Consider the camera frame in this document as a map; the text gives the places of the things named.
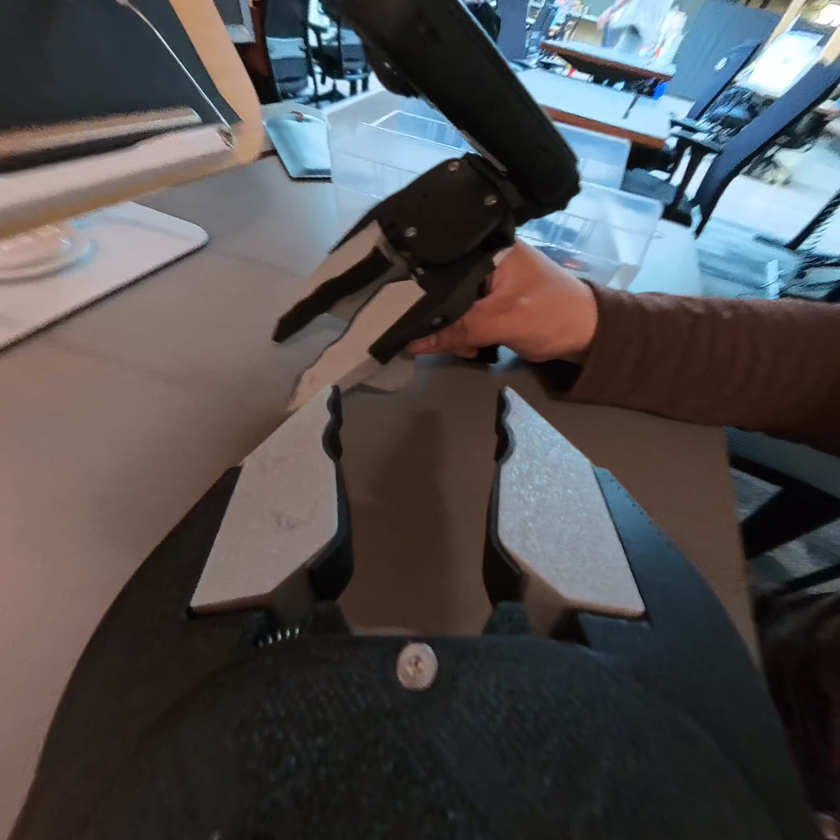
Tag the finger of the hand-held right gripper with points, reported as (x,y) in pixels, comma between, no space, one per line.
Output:
(341,256)
(367,348)

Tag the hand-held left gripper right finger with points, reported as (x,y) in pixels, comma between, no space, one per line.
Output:
(564,525)

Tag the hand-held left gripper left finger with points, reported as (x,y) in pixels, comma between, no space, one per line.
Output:
(275,512)

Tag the person's right forearm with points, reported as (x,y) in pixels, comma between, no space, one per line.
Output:
(722,354)

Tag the person's right hand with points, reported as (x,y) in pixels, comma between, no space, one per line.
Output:
(531,308)

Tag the grey leather pouch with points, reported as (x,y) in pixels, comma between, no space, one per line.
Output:
(298,144)

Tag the black office chair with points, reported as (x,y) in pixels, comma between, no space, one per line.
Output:
(334,46)
(741,131)

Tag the brown edged desk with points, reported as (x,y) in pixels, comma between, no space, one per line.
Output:
(610,118)
(604,56)

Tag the black seat chair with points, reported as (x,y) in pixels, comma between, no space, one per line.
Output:
(787,485)

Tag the person's leg dark pants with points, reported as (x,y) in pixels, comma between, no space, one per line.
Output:
(807,689)

